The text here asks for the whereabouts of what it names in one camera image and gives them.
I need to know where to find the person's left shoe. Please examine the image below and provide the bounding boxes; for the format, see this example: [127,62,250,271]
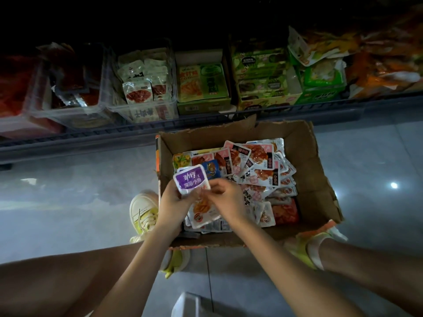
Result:
[129,191,193,278]

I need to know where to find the pile of red snack packets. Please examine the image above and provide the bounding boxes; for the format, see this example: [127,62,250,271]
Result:
[0,56,37,119]

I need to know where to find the pile of orange yellow packets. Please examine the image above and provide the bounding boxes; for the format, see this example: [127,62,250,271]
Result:
[287,23,423,100]

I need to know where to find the person's right leg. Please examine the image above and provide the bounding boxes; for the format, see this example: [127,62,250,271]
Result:
[320,240,423,317]

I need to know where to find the person's right shoe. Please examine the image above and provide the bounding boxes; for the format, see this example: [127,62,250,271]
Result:
[284,220,349,271]

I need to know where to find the green orange display carton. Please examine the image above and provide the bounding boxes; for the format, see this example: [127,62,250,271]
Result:
[175,49,232,116]

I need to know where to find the person's leg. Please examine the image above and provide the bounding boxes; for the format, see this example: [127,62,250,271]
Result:
[0,241,143,317]
[320,240,423,317]

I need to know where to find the person's right hand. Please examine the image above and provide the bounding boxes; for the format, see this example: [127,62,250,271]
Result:
[201,178,251,227]

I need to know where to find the white plastic stool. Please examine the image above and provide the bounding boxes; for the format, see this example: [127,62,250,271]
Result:
[171,291,222,317]

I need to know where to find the person's shoe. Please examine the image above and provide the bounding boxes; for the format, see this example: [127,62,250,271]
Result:
[284,220,349,271]
[129,191,193,278]

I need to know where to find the person's left leg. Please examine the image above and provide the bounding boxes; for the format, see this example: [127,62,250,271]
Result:
[0,241,143,317]

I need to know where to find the person's right forearm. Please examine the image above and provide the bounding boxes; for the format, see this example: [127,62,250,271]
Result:
[228,217,364,317]

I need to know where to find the clear plastic tray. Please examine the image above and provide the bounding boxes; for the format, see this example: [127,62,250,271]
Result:
[30,43,123,129]
[109,46,179,124]
[0,55,63,139]

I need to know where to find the person's left forearm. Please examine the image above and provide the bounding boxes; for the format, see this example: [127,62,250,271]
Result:
[93,224,193,317]

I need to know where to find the handful of purple white packets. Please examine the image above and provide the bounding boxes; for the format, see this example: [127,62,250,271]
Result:
[173,163,222,230]

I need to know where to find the green snack packets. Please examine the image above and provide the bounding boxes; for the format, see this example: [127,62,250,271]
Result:
[291,57,348,104]

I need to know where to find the brown cardboard box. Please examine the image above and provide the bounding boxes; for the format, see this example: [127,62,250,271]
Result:
[155,115,345,250]

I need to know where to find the grey metal store shelf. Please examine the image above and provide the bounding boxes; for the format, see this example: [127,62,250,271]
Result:
[0,0,423,168]

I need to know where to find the person's left hand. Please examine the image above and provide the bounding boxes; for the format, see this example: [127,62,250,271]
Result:
[155,180,199,240]

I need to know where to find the white sock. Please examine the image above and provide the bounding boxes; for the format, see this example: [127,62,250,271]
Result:
[160,247,174,272]

